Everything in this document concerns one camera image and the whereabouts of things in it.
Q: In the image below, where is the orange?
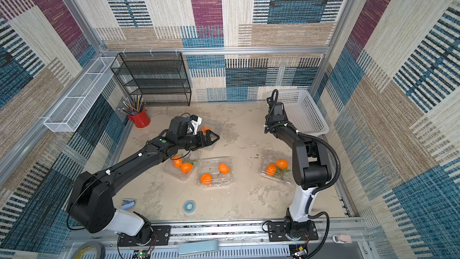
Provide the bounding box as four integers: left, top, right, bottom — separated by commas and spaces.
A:
201, 126, 211, 133

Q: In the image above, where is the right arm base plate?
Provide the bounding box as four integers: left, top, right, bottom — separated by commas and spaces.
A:
262, 220, 319, 242

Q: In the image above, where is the white wire mesh wall tray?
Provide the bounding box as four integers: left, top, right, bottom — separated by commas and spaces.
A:
44, 57, 115, 133

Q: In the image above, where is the orange middle container lower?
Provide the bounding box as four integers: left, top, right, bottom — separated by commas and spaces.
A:
200, 173, 213, 186

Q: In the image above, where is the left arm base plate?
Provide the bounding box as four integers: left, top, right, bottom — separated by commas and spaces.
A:
117, 225, 171, 248

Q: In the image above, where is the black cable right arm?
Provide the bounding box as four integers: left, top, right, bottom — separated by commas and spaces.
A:
294, 131, 341, 195

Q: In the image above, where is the black wire shelf rack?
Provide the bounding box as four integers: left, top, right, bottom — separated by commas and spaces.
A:
110, 52, 192, 107

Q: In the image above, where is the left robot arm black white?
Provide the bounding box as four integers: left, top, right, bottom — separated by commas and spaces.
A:
67, 116, 220, 246

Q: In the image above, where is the small pink white object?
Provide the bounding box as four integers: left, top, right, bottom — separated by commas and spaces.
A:
332, 235, 353, 244

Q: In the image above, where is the clear clamshell container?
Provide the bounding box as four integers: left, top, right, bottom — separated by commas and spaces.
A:
259, 150, 293, 185
196, 157, 234, 188
196, 126, 220, 148
163, 151, 201, 181

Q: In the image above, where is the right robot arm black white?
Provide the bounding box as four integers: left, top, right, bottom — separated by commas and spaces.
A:
264, 89, 341, 241

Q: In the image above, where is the orange left container upper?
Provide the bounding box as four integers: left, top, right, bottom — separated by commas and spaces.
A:
171, 155, 183, 168

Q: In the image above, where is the light blue flat case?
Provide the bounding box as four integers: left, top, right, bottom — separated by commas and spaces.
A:
178, 240, 220, 256

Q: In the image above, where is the white plastic perforated basket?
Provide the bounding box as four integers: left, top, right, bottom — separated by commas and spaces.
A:
278, 89, 329, 136

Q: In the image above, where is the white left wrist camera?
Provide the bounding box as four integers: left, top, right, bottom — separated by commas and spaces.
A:
189, 115, 202, 134

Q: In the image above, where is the orange left container lower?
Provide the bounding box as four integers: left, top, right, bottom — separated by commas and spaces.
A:
180, 163, 194, 174

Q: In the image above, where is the orange right container left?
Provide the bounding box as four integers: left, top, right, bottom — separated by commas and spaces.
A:
265, 163, 277, 177

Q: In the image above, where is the grey tape roll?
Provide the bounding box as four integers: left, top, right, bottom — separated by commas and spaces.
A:
71, 241, 105, 259

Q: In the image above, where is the red cup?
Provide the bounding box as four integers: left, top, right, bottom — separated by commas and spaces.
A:
128, 109, 151, 128

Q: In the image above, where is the orange middle container right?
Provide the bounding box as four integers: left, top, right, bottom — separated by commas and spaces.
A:
218, 163, 230, 174

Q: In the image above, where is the blue tape roll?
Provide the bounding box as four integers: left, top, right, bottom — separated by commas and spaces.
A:
183, 200, 196, 214

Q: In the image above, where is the orange container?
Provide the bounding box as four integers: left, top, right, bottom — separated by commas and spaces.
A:
218, 163, 230, 174
276, 159, 289, 170
265, 163, 277, 177
171, 155, 183, 168
200, 173, 213, 186
180, 163, 194, 174

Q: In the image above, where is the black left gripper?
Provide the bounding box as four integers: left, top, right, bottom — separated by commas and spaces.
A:
178, 131, 222, 152

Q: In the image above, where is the blue stapler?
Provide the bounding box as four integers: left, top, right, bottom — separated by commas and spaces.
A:
121, 199, 136, 211

